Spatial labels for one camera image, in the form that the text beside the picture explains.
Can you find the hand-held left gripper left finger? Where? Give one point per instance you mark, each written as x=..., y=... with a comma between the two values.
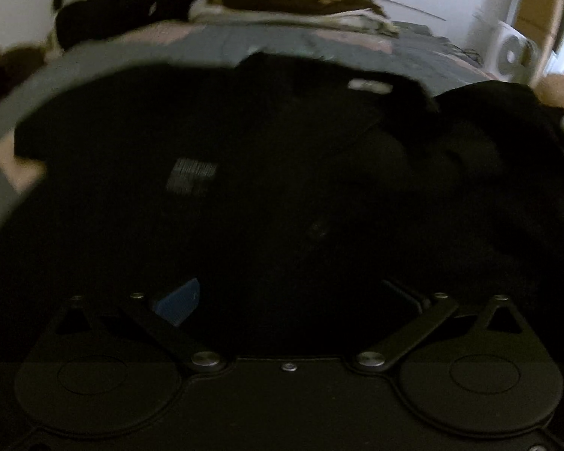
x=178, y=301

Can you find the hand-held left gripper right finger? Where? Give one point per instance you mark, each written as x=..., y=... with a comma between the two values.
x=432, y=312

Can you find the black button shirt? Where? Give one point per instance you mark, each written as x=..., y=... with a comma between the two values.
x=216, y=150

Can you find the pile of dark and white clothes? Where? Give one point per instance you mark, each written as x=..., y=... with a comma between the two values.
x=498, y=117

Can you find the stack of folded brown clothes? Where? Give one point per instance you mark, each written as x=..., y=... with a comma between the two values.
x=286, y=0

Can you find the white box fan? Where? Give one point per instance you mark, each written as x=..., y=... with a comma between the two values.
x=512, y=56

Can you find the grey patchwork quilt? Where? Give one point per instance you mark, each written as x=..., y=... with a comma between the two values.
x=282, y=40

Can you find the dark brown cloth pile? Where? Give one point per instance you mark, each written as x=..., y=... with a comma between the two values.
x=9, y=70

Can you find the black garment pile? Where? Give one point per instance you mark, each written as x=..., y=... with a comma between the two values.
x=122, y=9

